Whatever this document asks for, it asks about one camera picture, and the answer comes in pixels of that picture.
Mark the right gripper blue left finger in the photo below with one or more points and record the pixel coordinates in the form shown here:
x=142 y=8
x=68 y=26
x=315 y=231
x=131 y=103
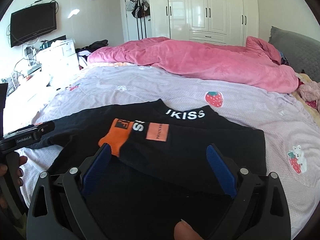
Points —
x=95 y=169

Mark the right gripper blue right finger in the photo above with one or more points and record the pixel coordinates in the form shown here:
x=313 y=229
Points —
x=221 y=170

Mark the black long-sleeve sweater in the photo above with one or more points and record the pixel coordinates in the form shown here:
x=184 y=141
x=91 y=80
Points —
x=158 y=173

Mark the dark clothes pile on chair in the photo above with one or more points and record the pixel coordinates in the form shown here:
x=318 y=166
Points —
x=87 y=50

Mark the left hand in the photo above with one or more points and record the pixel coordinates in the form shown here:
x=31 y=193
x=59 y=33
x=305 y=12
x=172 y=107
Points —
x=10 y=189

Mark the right hand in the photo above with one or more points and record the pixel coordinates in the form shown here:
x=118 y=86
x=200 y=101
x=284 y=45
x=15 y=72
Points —
x=183 y=231

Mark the lilac printed bed sheet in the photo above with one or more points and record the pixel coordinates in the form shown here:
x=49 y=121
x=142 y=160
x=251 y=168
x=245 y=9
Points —
x=291 y=134

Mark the white drawer cabinet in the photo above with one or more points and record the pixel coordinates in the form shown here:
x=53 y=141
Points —
x=60 y=59

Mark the pink fleece duvet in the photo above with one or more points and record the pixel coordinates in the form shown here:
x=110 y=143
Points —
x=257 y=64

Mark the fuzzy light pink garment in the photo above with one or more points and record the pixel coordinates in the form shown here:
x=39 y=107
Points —
x=310 y=91

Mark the yellow blanket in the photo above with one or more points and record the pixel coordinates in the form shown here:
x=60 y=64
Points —
x=311 y=107

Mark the grey quilted headboard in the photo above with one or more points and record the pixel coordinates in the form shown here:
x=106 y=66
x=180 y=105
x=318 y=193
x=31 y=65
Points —
x=301 y=51

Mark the white wardrobe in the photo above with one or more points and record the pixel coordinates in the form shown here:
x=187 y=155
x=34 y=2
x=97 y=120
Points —
x=225 y=22

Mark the bags hanging on door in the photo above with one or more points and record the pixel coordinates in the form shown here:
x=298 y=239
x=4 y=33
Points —
x=138 y=8

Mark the black wall television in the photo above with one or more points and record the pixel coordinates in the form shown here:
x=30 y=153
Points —
x=32 y=22

